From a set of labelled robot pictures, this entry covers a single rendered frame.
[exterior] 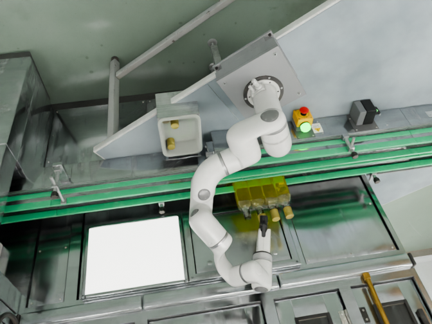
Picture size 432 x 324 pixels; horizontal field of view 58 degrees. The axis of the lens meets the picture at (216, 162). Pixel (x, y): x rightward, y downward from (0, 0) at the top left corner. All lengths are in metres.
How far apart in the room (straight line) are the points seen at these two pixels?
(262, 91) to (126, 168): 0.71
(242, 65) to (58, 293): 1.17
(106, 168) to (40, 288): 0.56
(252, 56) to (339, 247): 0.91
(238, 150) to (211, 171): 0.11
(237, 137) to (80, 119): 1.38
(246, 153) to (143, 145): 0.67
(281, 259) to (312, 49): 0.86
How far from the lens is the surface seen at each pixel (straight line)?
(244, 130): 1.23
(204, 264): 1.70
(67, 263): 1.87
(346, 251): 1.84
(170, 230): 1.79
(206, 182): 1.27
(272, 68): 1.48
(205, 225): 1.34
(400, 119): 1.99
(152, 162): 1.80
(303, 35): 1.59
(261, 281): 1.45
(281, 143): 1.28
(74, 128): 2.39
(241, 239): 1.75
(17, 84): 2.17
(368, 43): 1.73
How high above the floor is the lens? 2.02
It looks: 41 degrees down
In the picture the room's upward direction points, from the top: 168 degrees clockwise
